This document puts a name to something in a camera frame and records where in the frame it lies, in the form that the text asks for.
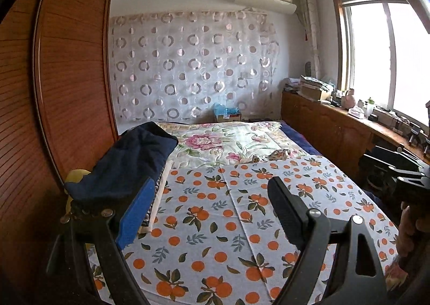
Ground pink figurine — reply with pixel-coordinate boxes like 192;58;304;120
341;88;357;110

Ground navy printed t-shirt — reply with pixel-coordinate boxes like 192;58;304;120
64;122;179;212

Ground yellow patterned pillow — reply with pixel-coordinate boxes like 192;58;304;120
65;169;92;213

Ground orange-print bed sheet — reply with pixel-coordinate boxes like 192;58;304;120
85;154;401;305

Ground small black tripods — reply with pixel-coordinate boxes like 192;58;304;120
406;123;430;155

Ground stack of papers and boxes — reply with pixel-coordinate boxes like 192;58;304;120
284;74;335;102

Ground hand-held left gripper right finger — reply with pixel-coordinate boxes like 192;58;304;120
267;176;388;305

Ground window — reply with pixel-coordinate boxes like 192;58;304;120
330;0;430;131

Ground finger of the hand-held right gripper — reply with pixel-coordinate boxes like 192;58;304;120
370;145;430;172
357;154;424;189

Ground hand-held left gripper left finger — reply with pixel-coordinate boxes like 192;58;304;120
47;177;158;305

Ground wooden wardrobe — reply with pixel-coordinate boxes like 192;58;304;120
0;0;120;292

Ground wooden sideboard cabinet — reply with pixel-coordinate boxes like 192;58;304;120
281;90;430;189

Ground person's right hand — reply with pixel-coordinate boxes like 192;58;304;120
396;203;430;277

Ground cardboard box with blue bag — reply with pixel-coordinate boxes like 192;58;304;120
212;102;243;123

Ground tied patterned window curtain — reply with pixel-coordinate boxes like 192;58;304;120
297;0;324;80

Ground navy bed sheet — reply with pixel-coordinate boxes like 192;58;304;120
280;120;325;158

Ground floral quilt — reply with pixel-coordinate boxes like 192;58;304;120
157;120;303;168

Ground circle-patterned sheer curtain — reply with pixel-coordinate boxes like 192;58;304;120
110;9;280;123

